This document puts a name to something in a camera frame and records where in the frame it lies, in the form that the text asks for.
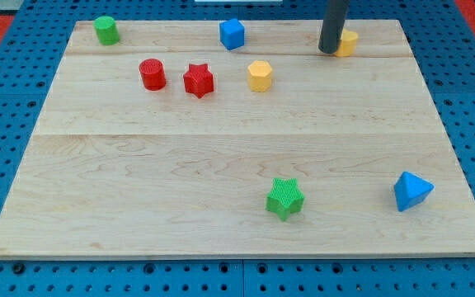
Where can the yellow hexagon block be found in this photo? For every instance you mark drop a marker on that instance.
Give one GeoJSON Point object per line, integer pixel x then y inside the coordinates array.
{"type": "Point", "coordinates": [259, 76]}

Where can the red star block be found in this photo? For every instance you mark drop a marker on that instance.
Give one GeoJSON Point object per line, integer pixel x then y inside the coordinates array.
{"type": "Point", "coordinates": [198, 80]}

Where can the green cylinder block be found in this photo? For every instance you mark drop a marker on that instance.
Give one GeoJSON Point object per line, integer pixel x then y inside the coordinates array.
{"type": "Point", "coordinates": [106, 30]}

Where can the yellow block behind rod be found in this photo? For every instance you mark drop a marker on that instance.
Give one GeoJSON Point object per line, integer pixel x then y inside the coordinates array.
{"type": "Point", "coordinates": [347, 44]}

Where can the red cylinder block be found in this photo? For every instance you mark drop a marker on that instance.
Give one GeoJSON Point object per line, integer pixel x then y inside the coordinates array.
{"type": "Point", "coordinates": [152, 74]}

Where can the light wooden board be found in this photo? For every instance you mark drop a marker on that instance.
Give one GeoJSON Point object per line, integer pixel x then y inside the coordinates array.
{"type": "Point", "coordinates": [114, 171]}

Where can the blue cube block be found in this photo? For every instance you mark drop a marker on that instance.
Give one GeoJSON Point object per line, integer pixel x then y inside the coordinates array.
{"type": "Point", "coordinates": [232, 34]}

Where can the blue triangle block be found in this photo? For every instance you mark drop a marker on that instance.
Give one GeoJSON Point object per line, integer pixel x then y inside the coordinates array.
{"type": "Point", "coordinates": [411, 190]}

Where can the green star block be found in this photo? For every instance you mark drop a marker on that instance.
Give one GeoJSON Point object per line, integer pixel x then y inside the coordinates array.
{"type": "Point", "coordinates": [285, 198]}

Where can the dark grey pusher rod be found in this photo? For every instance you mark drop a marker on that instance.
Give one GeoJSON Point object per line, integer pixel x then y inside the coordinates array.
{"type": "Point", "coordinates": [332, 25]}

